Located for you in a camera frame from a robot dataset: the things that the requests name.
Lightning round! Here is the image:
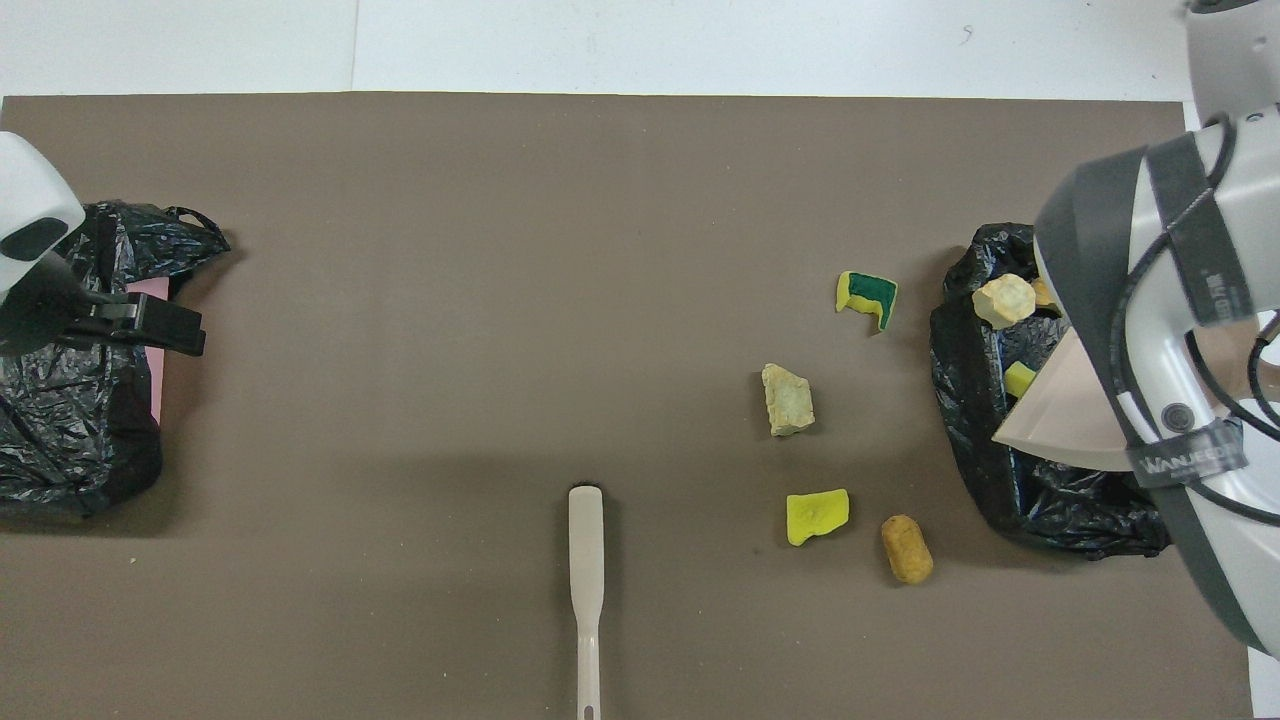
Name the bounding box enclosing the brown table mat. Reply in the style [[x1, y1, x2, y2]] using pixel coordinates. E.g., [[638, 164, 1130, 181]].
[[0, 92, 1256, 720]]

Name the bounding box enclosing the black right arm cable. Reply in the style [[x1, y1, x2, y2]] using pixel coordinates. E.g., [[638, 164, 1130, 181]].
[[1108, 112, 1280, 531]]

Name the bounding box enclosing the open black trash bag bin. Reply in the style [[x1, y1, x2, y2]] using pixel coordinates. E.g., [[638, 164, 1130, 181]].
[[929, 222, 1173, 559]]

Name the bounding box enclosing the brown bread roll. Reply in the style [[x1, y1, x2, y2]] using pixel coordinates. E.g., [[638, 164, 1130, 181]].
[[880, 514, 935, 586]]

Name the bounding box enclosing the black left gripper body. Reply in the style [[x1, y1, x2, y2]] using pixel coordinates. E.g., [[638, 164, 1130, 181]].
[[0, 252, 129, 357]]

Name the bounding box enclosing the beige hand brush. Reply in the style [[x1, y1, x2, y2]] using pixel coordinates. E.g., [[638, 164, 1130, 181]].
[[567, 484, 607, 720]]

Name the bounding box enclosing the pink bin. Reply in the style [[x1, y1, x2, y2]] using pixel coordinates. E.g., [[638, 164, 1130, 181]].
[[127, 278, 170, 426]]

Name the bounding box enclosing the crumpled black trash bag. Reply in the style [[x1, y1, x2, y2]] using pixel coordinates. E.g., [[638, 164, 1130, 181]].
[[0, 200, 231, 519]]

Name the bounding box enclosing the beige plastic dustpan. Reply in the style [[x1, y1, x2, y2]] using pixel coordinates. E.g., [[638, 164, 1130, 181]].
[[992, 325, 1143, 472]]

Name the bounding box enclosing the pale bread chunk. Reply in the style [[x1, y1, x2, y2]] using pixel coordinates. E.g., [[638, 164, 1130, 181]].
[[761, 362, 816, 438], [972, 273, 1038, 331]]

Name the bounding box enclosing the yellow and green sponge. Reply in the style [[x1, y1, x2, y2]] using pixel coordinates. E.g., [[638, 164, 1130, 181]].
[[836, 270, 899, 334]]

